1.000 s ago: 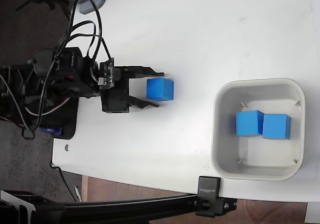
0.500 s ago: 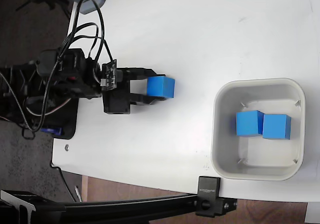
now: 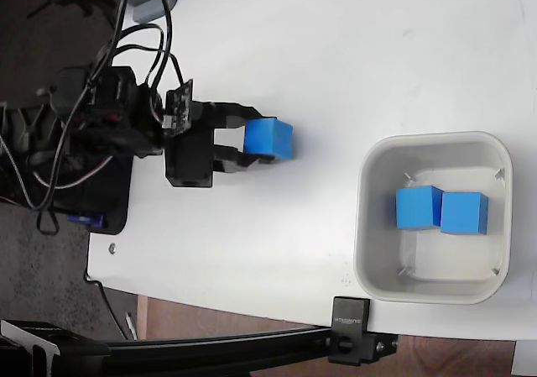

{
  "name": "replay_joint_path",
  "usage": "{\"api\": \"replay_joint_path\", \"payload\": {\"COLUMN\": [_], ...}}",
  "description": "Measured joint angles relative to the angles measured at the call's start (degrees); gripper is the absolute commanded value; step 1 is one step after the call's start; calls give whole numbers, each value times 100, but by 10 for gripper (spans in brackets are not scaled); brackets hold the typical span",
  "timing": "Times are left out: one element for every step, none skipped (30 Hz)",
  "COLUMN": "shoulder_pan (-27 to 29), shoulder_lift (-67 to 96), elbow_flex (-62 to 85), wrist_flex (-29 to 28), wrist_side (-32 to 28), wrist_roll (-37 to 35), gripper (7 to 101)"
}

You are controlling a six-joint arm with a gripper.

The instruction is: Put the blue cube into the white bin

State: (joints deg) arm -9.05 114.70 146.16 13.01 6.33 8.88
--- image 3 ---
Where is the black cable loop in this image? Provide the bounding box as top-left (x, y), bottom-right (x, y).
top-left (24, 0), bottom-right (185, 235)

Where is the blue servo part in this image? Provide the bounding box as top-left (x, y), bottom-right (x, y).
top-left (66, 212), bottom-right (106, 232)

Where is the white square plastic bin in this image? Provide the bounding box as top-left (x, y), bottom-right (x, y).
top-left (352, 130), bottom-right (514, 305)

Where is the black clamp bracket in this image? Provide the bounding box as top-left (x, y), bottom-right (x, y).
top-left (327, 296), bottom-right (399, 366)

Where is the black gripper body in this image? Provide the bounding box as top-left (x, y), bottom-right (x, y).
top-left (163, 102), bottom-right (220, 189)

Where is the black six-joint robot arm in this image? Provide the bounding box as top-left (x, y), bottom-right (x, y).
top-left (0, 65), bottom-right (165, 234)

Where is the blue cube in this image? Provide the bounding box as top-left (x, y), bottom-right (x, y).
top-left (440, 191), bottom-right (490, 236)
top-left (395, 185), bottom-right (445, 231)
top-left (242, 117), bottom-right (295, 161)

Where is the camera circuit board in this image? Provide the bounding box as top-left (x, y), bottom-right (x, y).
top-left (162, 78), bottom-right (196, 138)

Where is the thin black floor cable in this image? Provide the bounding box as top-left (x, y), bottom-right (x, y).
top-left (85, 272), bottom-right (128, 340)

